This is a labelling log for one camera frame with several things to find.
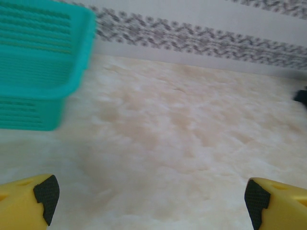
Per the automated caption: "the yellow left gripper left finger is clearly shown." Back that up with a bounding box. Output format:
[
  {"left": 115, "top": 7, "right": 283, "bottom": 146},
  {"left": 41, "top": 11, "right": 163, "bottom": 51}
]
[{"left": 0, "top": 174, "right": 59, "bottom": 230}]

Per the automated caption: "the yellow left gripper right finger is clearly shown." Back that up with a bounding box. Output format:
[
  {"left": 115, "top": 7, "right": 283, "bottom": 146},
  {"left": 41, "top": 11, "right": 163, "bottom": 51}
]
[{"left": 244, "top": 177, "right": 307, "bottom": 230}]

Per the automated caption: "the teal plastic basket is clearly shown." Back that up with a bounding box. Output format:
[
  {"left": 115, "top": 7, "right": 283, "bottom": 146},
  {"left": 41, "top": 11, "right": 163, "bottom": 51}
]
[{"left": 0, "top": 0, "right": 98, "bottom": 132}]

